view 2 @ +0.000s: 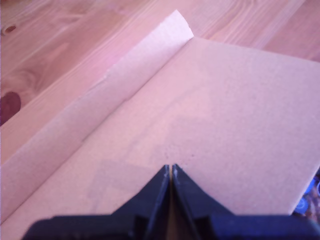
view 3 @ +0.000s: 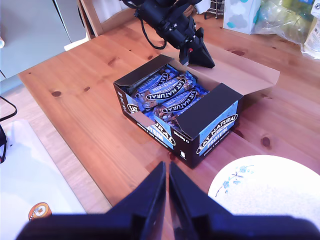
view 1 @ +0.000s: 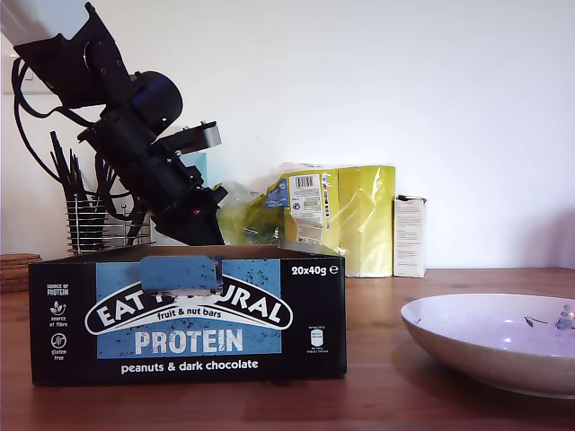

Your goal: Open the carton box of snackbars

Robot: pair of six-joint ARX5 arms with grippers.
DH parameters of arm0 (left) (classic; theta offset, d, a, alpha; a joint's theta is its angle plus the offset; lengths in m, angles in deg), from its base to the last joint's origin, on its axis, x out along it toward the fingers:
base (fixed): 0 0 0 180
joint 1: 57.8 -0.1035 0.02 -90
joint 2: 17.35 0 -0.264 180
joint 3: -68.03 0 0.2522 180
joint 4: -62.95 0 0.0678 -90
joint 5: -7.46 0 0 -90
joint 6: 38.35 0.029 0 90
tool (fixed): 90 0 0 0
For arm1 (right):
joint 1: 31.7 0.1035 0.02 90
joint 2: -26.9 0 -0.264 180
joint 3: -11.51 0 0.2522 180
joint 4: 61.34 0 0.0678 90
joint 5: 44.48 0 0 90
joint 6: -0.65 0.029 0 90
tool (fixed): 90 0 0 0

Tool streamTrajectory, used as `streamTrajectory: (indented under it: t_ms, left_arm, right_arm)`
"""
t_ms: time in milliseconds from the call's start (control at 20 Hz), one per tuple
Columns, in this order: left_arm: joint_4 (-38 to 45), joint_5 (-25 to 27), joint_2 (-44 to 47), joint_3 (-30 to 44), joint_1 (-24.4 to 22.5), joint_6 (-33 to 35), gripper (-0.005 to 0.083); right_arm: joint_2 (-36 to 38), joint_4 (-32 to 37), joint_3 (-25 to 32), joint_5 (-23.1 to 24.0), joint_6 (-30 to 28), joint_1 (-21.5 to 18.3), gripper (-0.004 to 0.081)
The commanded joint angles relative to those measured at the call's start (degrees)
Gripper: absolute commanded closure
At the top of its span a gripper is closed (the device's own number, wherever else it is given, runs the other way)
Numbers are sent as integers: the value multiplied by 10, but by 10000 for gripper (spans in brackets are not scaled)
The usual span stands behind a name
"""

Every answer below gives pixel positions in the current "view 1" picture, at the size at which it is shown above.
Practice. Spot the white printed carton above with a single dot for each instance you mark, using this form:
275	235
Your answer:
409	238

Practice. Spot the blue cloud tissue box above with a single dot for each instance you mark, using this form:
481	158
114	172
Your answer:
202	166

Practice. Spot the yellow wrapped paper roll pack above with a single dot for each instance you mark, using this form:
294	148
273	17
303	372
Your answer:
368	224

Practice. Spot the yellow labelled plastic bag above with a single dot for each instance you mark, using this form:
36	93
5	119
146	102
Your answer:
305	202

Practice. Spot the black chopstick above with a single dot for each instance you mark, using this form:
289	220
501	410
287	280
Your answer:
58	173
102	179
74	170
60	155

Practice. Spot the clear green plastic bag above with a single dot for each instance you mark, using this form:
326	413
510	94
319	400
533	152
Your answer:
233	215

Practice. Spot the white floral ceramic bowl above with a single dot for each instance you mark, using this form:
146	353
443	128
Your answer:
485	341

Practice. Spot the black snackbar carton box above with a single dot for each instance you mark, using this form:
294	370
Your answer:
188	341

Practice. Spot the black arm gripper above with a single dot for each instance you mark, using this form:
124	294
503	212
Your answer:
170	188

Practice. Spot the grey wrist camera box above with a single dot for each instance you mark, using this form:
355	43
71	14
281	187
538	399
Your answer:
209	134

